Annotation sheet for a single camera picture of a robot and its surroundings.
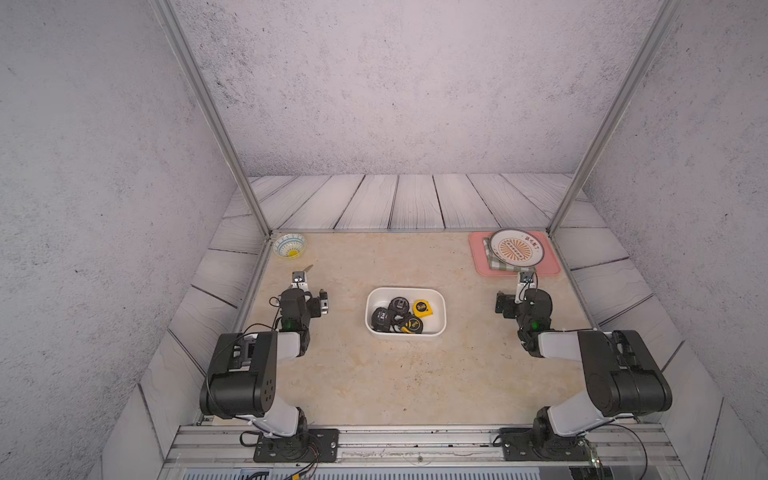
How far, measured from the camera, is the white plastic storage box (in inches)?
36.3

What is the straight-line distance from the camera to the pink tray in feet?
3.58

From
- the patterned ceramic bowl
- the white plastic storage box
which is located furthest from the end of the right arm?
the patterned ceramic bowl

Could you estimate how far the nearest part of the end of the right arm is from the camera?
2.83ft

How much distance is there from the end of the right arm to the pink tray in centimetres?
18
